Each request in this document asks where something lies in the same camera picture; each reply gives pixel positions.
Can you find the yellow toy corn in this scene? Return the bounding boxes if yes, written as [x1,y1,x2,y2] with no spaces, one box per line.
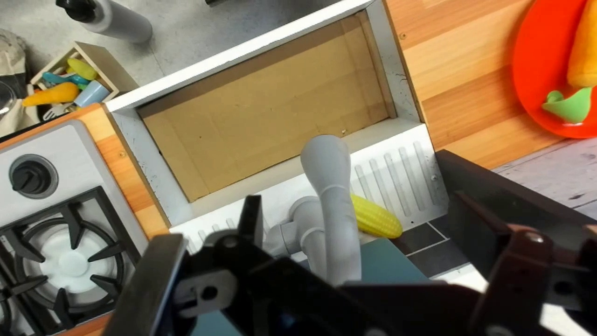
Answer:
[351,193,405,242]

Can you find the white toy sink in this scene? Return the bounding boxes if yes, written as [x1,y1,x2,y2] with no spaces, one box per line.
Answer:
[105,0,452,258]

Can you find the orange plate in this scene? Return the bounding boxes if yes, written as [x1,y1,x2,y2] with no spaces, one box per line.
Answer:
[512,0,597,141]

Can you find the black stove knob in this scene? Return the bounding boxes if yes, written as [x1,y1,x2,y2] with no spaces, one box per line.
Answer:
[8,154,62,202]

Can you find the grey cylinder roll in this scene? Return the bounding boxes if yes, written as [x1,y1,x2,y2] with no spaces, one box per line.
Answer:
[55,0,155,46]

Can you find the beige cloth bag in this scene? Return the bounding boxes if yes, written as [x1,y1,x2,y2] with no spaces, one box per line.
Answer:
[0,29,42,141]

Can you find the yellow-orange toy carrot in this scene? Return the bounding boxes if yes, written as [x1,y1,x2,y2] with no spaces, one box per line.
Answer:
[542,0,597,126]

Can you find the wooden toy box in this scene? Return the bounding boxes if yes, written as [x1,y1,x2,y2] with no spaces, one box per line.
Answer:
[27,42,141,122]

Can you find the grey wood-look board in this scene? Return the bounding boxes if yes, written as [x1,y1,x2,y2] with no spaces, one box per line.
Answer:
[495,137,597,221]

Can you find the grey toy tap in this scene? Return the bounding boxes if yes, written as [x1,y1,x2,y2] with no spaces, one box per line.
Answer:
[264,133,366,288]

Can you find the black burner grate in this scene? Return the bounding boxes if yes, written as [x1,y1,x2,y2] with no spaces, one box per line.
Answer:
[0,186,142,336]

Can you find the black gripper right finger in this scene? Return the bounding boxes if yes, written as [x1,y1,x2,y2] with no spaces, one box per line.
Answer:
[446,191,557,336]

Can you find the light blue toy cup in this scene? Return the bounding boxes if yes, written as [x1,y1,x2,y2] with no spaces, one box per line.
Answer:
[73,81,113,109]

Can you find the white toy stove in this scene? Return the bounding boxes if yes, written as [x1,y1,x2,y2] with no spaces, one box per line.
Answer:
[0,120,152,336]

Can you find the orange toy vegetable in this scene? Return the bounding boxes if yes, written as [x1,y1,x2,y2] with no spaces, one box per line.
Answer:
[23,81,83,109]

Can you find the black side panel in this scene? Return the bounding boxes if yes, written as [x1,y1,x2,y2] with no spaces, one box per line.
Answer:
[433,148,597,258]

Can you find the shiny gripper left finger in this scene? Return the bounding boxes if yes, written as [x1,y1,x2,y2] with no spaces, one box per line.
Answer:
[101,232,189,336]

